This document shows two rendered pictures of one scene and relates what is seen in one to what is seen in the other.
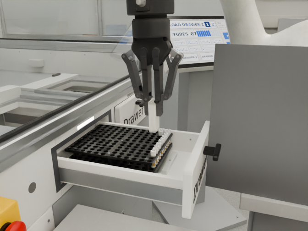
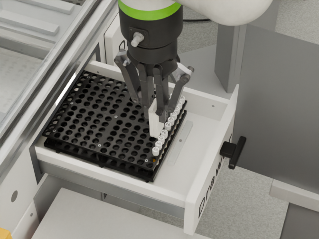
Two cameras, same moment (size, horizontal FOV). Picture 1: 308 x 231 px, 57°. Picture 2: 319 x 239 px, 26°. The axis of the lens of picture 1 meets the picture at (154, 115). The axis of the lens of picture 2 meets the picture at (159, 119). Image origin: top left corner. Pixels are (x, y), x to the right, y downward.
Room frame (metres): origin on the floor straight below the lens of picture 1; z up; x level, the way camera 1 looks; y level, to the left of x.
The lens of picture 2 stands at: (-0.17, -0.05, 1.90)
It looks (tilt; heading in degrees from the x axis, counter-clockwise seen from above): 50 degrees down; 4
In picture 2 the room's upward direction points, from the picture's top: straight up
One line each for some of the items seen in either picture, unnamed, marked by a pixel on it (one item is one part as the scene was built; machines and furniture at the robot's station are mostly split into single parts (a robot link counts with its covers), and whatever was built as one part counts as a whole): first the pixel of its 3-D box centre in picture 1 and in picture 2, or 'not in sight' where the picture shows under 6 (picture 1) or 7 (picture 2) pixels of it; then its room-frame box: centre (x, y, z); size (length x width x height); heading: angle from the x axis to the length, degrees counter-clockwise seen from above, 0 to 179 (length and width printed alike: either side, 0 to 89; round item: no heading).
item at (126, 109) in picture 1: (134, 110); (136, 12); (0.99, 0.07, 0.87); 0.29 x 0.02 x 0.11; 162
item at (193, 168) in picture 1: (199, 161); (215, 156); (0.60, -0.11, 0.87); 0.29 x 0.02 x 0.11; 162
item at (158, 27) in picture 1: (151, 41); (153, 51); (0.59, 0.00, 1.15); 0.08 x 0.07 x 0.09; 72
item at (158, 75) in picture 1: (158, 74); (162, 84); (0.58, -0.01, 1.09); 0.04 x 0.01 x 0.11; 162
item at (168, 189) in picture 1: (119, 152); (112, 127); (0.67, 0.09, 0.86); 0.40 x 0.26 x 0.06; 72
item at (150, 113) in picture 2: (152, 115); (154, 117); (0.59, 0.00, 1.00); 0.03 x 0.01 x 0.07; 162
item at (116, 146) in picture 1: (122, 151); (117, 127); (0.67, 0.08, 0.87); 0.22 x 0.18 x 0.06; 72
